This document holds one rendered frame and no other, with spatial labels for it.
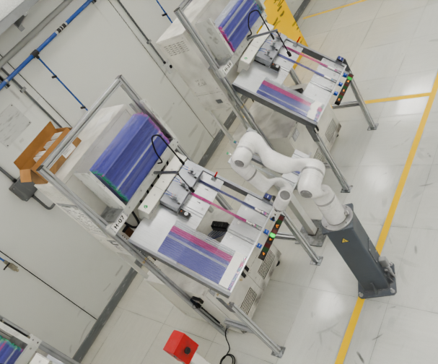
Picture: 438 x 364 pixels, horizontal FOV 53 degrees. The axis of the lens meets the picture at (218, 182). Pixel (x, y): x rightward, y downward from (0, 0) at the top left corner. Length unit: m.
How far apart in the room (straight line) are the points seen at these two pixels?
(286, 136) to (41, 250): 2.30
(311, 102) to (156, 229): 1.55
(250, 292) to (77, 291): 1.73
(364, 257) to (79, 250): 2.57
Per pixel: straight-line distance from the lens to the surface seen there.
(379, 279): 3.08
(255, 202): 2.97
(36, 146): 2.98
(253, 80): 3.54
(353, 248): 2.80
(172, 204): 2.84
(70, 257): 4.27
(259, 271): 3.42
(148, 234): 2.83
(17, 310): 4.17
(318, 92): 3.62
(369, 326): 3.10
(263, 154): 2.41
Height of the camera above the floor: 2.63
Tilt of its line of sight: 33 degrees down
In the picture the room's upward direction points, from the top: 39 degrees counter-clockwise
